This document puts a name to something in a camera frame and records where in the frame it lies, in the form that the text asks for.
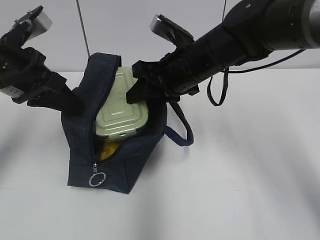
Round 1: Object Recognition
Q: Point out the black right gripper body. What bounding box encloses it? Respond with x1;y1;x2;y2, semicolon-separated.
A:
132;39;227;102

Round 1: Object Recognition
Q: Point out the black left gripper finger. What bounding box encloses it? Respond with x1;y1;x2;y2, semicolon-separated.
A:
48;86;85;115
27;97;62;112

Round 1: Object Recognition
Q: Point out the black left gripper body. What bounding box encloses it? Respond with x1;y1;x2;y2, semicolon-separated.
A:
0;23;66;104

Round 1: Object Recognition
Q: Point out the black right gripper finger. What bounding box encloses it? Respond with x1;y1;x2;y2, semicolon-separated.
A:
126;78;164;104

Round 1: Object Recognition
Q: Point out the green lid glass food container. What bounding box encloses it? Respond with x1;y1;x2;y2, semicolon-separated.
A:
95;66;149;142

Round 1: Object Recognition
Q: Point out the yellow pear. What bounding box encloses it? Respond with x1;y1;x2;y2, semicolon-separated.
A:
98;141;123;162

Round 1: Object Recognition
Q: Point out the dark blue insulated lunch bag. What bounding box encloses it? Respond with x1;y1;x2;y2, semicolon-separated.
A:
61;52;194;194

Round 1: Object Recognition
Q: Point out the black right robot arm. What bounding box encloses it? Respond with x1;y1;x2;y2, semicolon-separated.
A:
126;0;320;104

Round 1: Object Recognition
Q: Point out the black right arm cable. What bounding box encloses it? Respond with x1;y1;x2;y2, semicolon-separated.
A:
206;48;308;107

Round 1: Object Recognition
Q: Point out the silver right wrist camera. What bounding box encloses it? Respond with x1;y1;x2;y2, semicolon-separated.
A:
149;14;194;48

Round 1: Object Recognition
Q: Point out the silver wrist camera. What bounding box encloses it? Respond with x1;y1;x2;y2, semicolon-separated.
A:
13;5;53;42
149;14;194;48

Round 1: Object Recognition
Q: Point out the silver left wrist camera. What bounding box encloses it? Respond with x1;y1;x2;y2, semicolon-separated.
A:
13;5;53;42

